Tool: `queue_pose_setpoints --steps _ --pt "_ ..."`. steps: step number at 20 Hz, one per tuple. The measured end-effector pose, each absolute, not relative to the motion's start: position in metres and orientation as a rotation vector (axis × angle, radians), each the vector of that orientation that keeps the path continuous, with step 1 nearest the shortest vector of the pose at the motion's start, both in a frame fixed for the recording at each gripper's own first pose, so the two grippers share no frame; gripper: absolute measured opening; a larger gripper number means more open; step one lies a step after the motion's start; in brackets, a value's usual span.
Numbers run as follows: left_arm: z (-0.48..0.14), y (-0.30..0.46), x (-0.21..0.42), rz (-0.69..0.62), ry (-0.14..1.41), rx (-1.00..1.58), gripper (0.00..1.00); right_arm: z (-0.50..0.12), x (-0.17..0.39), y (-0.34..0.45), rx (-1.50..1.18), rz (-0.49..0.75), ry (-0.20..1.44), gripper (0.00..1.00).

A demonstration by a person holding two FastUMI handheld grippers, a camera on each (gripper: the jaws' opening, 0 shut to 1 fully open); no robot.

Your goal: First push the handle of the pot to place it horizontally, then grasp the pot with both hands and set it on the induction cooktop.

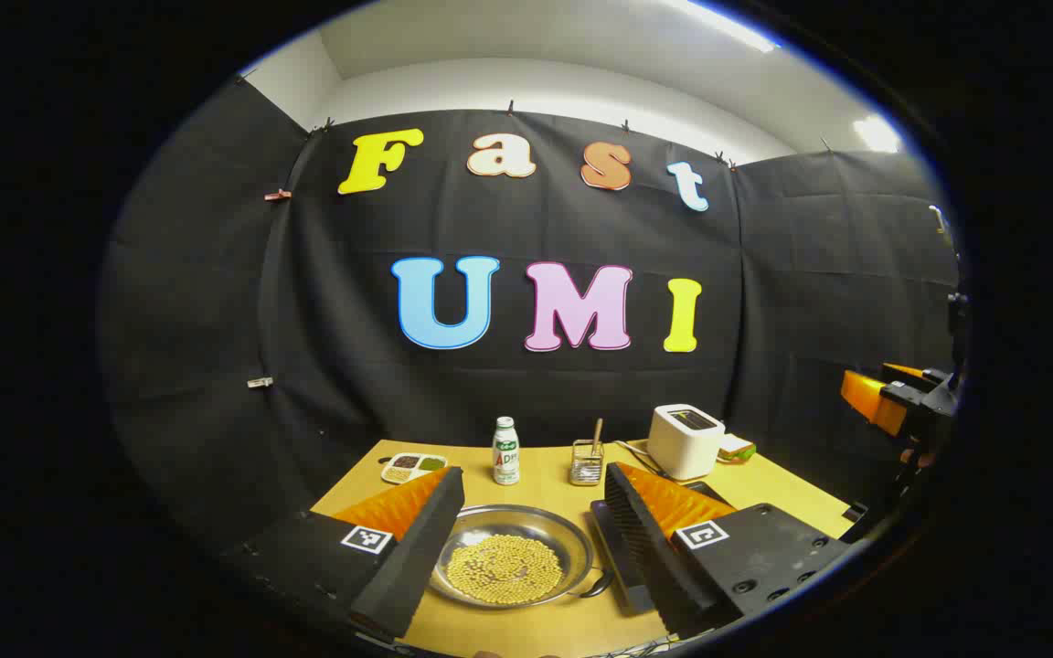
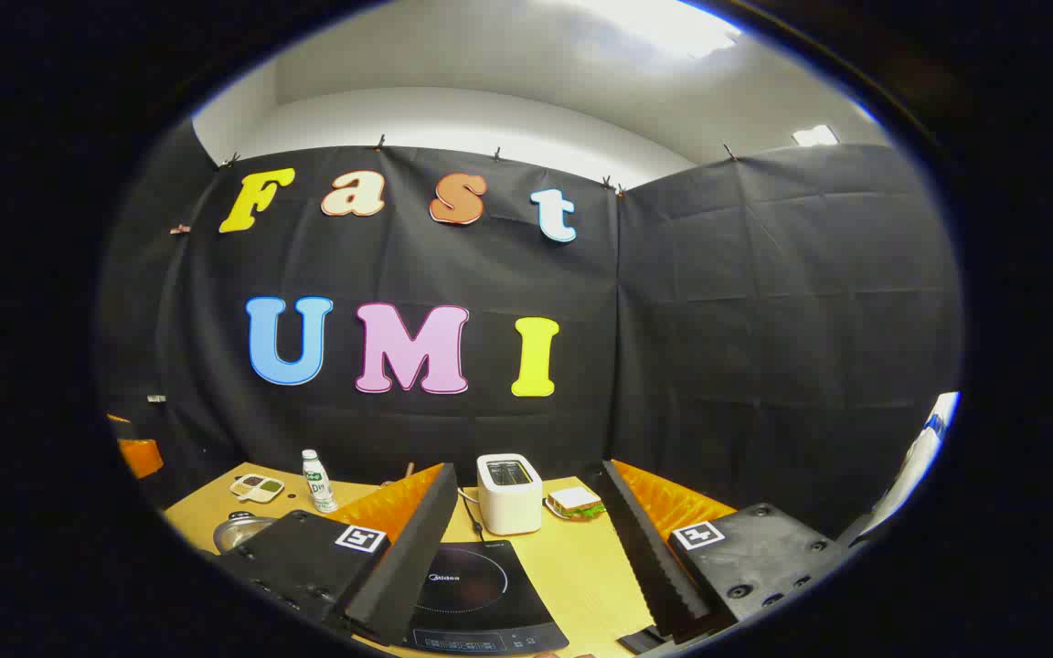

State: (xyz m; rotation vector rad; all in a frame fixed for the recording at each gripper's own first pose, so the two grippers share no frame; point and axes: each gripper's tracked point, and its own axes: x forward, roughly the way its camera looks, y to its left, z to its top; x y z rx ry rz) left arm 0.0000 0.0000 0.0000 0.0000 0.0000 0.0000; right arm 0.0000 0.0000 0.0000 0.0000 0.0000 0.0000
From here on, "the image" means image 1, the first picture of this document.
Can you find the toaster power cable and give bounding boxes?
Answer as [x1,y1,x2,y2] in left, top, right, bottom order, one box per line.
[613,440,670,479]

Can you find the small ceiling light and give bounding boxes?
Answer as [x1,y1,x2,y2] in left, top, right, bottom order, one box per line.
[854,116,903,154]

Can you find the black induction cooktop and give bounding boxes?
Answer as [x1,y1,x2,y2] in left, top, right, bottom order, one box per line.
[590,480,738,615]

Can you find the white bottle with green label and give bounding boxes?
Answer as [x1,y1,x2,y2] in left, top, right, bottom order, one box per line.
[492,417,521,486]

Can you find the clear square utensil holder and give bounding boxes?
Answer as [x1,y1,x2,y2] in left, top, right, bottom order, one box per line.
[569,440,605,486]

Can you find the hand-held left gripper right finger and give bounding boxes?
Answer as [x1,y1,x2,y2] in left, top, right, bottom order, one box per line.
[603,462,856,640]

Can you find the steel pot with black handle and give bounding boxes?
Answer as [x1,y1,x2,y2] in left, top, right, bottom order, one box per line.
[429,504,615,609]

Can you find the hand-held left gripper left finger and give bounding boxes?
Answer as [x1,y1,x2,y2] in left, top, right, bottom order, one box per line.
[225,466,466,641]

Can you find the pile of yellow soybeans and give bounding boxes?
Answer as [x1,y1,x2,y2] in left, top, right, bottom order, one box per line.
[447,535,565,606]

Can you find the white toaster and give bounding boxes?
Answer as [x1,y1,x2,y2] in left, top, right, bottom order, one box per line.
[647,404,727,482]

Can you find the white divided dish of grains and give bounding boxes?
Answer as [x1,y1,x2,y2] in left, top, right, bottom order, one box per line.
[380,452,448,484]

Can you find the black backdrop cloth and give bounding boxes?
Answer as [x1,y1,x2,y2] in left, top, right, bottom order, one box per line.
[99,78,963,554]

